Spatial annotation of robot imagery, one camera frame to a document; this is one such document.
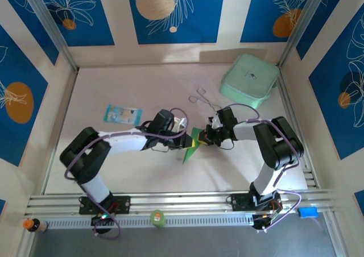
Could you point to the green cloth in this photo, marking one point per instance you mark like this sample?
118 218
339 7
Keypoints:
189 154

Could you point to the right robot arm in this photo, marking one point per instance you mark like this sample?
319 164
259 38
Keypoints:
244 132

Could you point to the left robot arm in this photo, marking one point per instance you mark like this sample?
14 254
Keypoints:
125 143

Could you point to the metal forceps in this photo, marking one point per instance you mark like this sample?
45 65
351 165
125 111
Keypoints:
210 104

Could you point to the mint green zip pouch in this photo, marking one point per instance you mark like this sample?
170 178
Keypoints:
247 80

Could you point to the blue wet wipes packet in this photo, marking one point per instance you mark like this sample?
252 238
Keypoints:
119 115

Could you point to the green can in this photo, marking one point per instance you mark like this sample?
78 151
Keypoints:
157 218

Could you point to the black electronics board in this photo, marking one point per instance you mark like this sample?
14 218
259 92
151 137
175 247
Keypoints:
102 220
263 221

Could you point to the blue box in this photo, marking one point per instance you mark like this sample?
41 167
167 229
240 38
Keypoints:
307 212

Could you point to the bottle with orange cap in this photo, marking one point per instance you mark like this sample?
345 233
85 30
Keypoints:
34 225

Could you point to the aluminium rail frame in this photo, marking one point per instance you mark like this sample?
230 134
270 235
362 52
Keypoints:
176 201

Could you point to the aluminium side rail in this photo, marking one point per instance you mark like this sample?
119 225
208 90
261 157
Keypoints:
287 97
67 106

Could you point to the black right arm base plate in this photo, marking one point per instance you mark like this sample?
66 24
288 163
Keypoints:
240 202

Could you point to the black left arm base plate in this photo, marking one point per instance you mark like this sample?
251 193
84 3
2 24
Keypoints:
123 204

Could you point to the aluminium frame post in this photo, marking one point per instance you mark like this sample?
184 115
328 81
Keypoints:
48 24
298 26

